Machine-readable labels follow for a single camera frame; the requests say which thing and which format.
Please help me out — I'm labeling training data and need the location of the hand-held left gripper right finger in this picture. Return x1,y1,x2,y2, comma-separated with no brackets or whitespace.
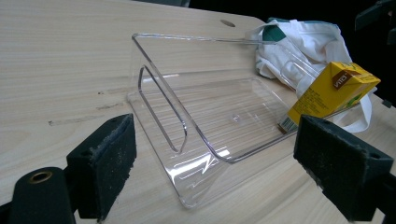
293,114,395,222

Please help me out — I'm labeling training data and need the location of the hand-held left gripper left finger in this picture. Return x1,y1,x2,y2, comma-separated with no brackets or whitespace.
65,113,138,222

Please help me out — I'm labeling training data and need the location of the white cloth tote bag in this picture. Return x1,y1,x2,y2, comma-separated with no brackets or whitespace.
246,18,377,134

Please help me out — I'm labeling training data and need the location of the yellow drink carton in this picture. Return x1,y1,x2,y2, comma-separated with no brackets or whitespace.
277,61,381,135

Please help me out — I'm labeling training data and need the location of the clear plastic tray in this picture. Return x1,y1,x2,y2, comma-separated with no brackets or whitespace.
126,32,321,209

